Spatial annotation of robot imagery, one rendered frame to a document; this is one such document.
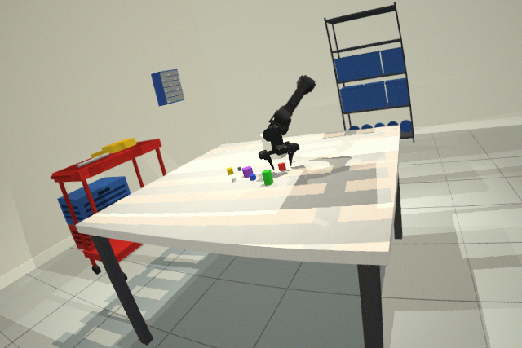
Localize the purple block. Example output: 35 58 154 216
242 166 254 178

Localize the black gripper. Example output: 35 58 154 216
259 135 300 170

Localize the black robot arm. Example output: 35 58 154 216
263 74 316 156

